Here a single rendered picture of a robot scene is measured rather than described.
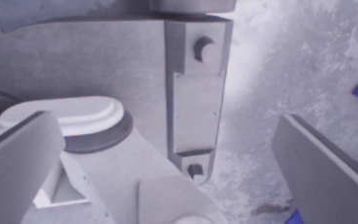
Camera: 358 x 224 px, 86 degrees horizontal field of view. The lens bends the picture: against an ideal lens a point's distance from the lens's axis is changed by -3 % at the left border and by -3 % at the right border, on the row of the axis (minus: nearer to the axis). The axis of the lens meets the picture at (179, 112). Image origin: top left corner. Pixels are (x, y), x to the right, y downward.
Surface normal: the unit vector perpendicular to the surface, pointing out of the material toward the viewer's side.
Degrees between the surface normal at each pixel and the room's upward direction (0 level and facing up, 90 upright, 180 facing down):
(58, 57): 0
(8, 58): 0
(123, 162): 90
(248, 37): 0
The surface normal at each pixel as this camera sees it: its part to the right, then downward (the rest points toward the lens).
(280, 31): 0.19, 0.50
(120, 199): 0.01, -0.86
